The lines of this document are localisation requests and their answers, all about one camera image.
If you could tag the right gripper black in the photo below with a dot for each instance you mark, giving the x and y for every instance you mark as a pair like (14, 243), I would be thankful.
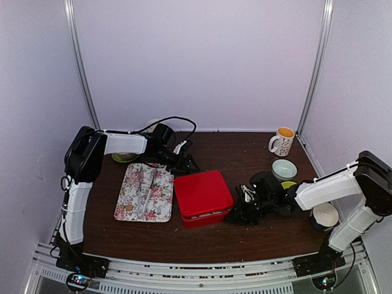
(239, 211)

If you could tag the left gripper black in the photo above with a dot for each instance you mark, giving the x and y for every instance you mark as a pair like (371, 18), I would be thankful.
(178, 165)

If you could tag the red box base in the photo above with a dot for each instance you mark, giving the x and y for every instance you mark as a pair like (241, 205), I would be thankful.
(194, 223)

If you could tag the red box lid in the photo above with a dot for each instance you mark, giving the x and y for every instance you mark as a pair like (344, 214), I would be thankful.
(202, 193)

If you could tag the metal tongs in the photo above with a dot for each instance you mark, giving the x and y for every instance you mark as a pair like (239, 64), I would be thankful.
(143, 198)

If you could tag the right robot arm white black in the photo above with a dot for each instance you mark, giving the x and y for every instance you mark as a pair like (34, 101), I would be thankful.
(368, 176)

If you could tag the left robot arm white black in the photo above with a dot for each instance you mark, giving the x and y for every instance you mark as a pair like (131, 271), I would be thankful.
(83, 163)

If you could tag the white paper liners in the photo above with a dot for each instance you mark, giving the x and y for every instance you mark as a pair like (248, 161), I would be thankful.
(208, 214)

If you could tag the lime green bowl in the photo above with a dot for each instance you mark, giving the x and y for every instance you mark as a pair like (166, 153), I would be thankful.
(288, 184)

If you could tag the floral rectangular tray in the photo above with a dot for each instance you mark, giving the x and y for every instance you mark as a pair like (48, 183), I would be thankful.
(159, 207)

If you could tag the light blue bowl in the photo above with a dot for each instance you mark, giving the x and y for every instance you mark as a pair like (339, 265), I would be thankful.
(284, 170)

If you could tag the floral cream mug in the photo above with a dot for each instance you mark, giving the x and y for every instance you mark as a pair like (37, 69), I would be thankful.
(150, 125)

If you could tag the green saucer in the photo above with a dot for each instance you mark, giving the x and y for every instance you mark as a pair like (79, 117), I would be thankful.
(117, 159)

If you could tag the dark blue white bowl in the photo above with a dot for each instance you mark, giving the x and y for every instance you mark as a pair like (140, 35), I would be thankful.
(324, 217)

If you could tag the white mug orange inside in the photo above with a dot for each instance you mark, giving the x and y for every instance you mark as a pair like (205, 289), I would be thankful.
(281, 143)

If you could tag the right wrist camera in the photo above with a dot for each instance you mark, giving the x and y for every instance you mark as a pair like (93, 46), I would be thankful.
(245, 194)

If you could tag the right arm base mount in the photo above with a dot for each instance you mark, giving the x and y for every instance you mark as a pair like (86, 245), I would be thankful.
(321, 266)

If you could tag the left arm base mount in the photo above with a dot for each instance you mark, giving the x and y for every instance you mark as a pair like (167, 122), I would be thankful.
(83, 268)

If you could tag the left aluminium frame post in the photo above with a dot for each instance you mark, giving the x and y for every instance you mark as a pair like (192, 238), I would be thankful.
(72, 24)

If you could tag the aluminium frame post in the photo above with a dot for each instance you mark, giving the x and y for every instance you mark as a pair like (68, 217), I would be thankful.
(72, 24)
(323, 39)

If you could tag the right aluminium frame post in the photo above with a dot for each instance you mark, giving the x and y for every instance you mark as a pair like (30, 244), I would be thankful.
(323, 39)

